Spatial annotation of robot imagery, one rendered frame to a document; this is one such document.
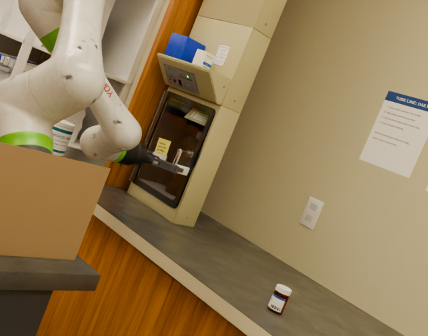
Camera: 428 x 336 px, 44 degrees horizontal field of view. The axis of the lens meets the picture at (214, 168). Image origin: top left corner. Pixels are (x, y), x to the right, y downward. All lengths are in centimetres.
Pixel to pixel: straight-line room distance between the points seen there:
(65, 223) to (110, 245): 63
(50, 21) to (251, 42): 76
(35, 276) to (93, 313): 74
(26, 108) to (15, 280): 37
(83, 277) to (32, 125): 35
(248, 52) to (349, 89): 45
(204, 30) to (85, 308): 112
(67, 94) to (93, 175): 18
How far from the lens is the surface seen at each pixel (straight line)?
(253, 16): 201
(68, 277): 120
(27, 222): 117
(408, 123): 204
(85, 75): 118
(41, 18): 158
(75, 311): 195
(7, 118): 125
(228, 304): 141
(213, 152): 200
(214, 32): 212
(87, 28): 130
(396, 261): 197
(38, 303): 128
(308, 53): 236
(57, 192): 117
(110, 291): 181
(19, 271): 113
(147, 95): 221
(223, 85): 194
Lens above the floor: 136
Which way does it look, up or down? 5 degrees down
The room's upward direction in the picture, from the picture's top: 22 degrees clockwise
